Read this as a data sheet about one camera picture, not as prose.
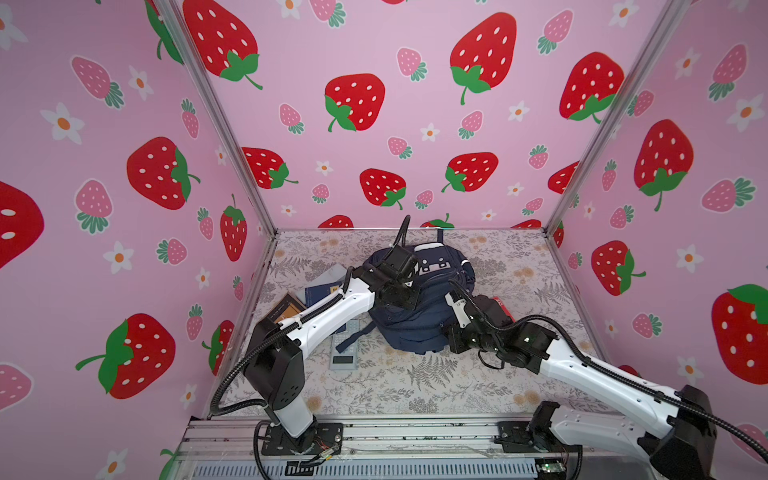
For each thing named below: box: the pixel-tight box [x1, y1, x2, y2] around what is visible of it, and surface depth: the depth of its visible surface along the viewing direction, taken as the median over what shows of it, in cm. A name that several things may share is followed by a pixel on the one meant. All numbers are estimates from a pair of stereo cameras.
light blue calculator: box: [330, 319, 360, 371], surface depth 90 cm
